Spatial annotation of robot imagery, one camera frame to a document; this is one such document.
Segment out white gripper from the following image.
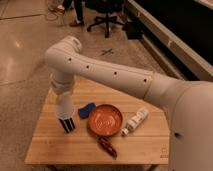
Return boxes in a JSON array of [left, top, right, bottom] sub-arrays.
[[50, 74, 75, 95]]

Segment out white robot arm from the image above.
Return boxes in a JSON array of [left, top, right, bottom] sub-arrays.
[[45, 36, 213, 171]]

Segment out black white striped eraser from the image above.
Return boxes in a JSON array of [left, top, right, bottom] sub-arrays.
[[60, 118, 75, 133]]

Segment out blue sponge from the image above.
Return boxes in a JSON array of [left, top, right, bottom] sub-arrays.
[[78, 103, 96, 119]]

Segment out orange bowl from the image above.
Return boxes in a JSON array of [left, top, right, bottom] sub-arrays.
[[88, 104, 123, 136]]

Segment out person's legs and shoes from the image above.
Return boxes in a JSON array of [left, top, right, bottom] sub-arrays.
[[48, 0, 86, 28]]

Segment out dark red chili pepper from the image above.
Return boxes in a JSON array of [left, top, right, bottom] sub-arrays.
[[98, 137, 117, 158]]

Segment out black office chair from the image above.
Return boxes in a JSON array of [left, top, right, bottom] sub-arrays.
[[85, 0, 124, 38]]

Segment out black box on floor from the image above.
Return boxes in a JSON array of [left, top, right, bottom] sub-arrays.
[[125, 17, 143, 40]]

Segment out wooden table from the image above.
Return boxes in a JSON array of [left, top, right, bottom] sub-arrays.
[[25, 79, 169, 165]]

